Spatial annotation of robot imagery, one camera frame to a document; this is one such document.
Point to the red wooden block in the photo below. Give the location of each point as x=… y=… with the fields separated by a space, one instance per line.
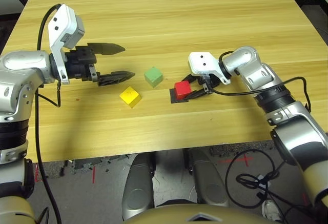
x=182 y=88

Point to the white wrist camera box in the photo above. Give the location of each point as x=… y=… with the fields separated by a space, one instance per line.
x=205 y=61
x=64 y=26

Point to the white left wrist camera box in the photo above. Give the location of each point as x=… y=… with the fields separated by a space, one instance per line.
x=64 y=26

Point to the green wooden block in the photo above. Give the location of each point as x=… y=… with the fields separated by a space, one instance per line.
x=153 y=76

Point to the black speckled rubber floor mat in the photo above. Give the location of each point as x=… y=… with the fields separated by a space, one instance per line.
x=238 y=148

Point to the grey right robot leg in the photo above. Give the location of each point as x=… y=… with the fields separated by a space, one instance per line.
x=207 y=180

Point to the tan robot torso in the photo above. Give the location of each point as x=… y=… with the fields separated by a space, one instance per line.
x=179 y=216

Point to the grey robot leg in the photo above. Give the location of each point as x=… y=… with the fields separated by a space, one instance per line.
x=138 y=183
x=207 y=180

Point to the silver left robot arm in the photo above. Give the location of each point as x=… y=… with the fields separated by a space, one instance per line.
x=18 y=80

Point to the grey left robot leg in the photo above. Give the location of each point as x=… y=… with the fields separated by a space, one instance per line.
x=138 y=183

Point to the grey power adapter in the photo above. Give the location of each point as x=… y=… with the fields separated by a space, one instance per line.
x=262 y=179

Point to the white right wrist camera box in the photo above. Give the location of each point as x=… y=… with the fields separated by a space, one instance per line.
x=205 y=61

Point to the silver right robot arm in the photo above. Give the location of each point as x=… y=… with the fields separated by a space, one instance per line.
x=294 y=131

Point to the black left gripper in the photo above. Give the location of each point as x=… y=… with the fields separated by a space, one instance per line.
x=79 y=63

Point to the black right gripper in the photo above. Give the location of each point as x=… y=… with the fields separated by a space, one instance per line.
x=212 y=80

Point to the yellow wooden block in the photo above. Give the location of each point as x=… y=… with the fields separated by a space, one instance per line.
x=130 y=94

